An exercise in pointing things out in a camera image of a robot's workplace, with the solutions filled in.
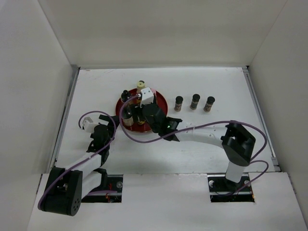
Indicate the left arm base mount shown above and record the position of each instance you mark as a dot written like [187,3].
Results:
[110,191]

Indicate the red round tray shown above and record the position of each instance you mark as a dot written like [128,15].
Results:
[160,101]

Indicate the yellow cap spice jar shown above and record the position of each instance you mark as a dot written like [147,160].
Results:
[140,85]

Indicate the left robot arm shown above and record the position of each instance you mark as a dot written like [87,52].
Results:
[66,187]

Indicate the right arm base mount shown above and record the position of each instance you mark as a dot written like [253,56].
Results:
[222,190]

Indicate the black cap spice middle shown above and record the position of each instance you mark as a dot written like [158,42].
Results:
[195,101]

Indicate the black cap spice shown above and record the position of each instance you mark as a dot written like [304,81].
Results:
[195,101]
[209,103]
[178,103]

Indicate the yellow label bottle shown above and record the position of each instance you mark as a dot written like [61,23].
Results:
[139,98]
[140,120]

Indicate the black cap spice left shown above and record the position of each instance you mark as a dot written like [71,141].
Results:
[178,103]

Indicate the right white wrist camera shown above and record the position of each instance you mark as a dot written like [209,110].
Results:
[147,96]

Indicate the black knob glass jar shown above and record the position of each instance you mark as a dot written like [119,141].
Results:
[125,95]

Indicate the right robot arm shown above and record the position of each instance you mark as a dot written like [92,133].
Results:
[237,142]

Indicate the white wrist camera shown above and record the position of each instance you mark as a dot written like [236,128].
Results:
[147,96]
[88,125]

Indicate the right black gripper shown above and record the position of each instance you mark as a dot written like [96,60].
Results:
[136,110]

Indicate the black cap spice right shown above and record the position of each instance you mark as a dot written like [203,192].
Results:
[209,103]

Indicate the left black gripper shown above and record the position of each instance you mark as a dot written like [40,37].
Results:
[111,125]

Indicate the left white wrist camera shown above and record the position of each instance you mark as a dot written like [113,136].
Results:
[88,125]

